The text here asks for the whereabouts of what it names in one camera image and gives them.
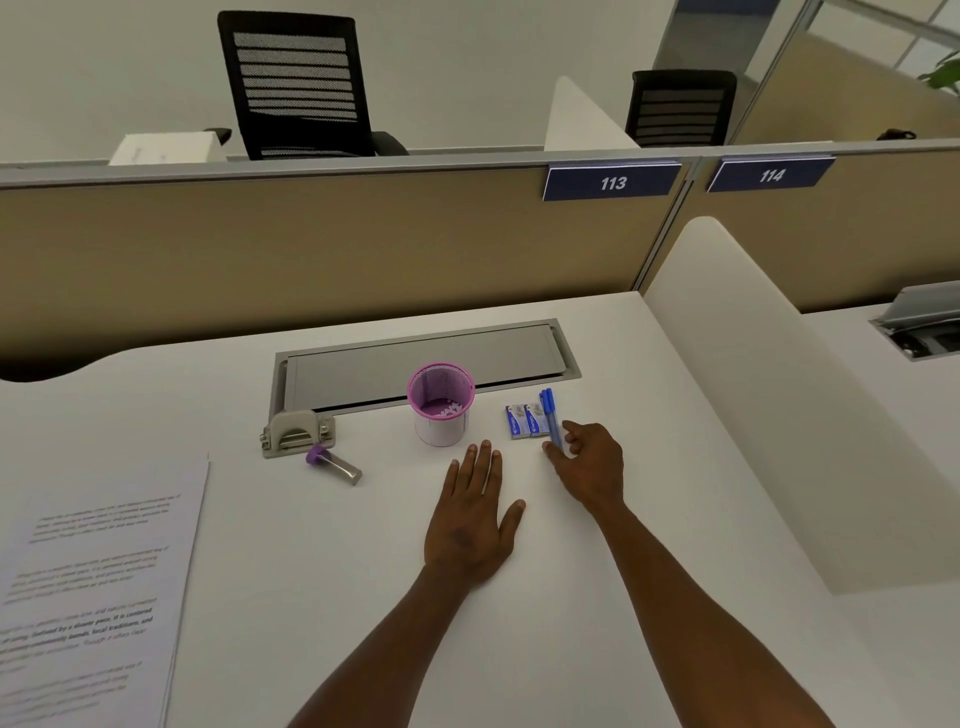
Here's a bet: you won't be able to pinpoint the blue pen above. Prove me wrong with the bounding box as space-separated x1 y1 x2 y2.
539 388 565 453

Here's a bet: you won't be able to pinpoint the green plant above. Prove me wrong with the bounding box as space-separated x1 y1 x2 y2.
916 56 960 95

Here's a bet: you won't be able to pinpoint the purple capped glue stick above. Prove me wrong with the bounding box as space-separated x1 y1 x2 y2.
305 444 364 487

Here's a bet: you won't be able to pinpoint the open grey cable tray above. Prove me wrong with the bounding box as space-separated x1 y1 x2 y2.
869 281 960 363

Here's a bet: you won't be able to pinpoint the person's right forearm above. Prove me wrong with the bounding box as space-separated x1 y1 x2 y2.
588 498 838 728

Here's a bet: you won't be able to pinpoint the person's left forearm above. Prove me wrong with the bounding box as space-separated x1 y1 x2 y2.
288 566 485 728

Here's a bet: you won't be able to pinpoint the printed white paper sheets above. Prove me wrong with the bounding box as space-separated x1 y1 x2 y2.
0 451 211 728

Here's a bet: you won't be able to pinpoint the white curved desk divider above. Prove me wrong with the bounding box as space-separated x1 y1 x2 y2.
642 216 960 598
543 75 640 151

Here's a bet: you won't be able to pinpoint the black striped mesh office chair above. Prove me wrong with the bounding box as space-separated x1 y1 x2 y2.
202 10 410 162

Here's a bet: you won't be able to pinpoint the blue number sign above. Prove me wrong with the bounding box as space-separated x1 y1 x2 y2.
705 155 838 194
541 161 684 203

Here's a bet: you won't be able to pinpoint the white cup with purple rim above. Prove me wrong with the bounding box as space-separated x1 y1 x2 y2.
407 362 477 448

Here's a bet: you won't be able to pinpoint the grey desk cable tray lid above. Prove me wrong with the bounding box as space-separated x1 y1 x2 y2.
269 318 581 436

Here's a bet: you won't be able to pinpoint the wide beige partition panel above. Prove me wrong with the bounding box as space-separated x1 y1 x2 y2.
0 149 703 376

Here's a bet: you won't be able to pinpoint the person's left hand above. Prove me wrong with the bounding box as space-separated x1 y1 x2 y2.
423 440 528 594

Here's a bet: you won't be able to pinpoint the beige hole punch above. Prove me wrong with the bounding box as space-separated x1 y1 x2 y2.
260 409 337 460

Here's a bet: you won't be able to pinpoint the person's right hand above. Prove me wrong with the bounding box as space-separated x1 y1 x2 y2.
541 419 626 519

